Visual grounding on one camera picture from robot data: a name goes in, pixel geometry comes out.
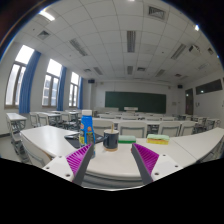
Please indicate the yellow green sponge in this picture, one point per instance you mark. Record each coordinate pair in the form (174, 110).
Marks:
(158, 139)

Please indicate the dark blue mug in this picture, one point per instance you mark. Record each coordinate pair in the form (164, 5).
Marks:
(110, 141)

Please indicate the blue plastic water bottle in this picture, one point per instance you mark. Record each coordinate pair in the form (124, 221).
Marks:
(87, 135)

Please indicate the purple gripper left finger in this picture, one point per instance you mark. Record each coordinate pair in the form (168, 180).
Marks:
(73, 166)

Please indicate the blue curtain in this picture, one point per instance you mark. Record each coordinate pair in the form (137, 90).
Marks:
(80, 94)
(26, 86)
(61, 86)

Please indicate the blue curtain middle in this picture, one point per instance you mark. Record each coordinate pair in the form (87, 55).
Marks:
(61, 86)

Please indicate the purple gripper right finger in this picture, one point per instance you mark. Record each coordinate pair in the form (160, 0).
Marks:
(153, 166)

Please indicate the brown door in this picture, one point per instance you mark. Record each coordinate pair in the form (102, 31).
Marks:
(189, 104)

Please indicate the white chair centre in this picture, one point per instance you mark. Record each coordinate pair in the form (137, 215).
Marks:
(134, 128)

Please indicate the white chair right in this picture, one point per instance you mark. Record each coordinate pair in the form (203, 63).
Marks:
(169, 128)

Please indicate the green chalkboard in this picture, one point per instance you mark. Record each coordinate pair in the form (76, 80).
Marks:
(145, 102)

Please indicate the white chair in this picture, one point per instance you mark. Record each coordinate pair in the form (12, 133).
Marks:
(169, 128)
(134, 128)

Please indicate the blue curtain left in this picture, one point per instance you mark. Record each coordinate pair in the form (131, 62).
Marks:
(26, 86)

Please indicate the white desk far left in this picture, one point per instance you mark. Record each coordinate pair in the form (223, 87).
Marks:
(15, 122)

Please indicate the blue curtain right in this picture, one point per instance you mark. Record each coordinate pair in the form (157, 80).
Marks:
(80, 94)

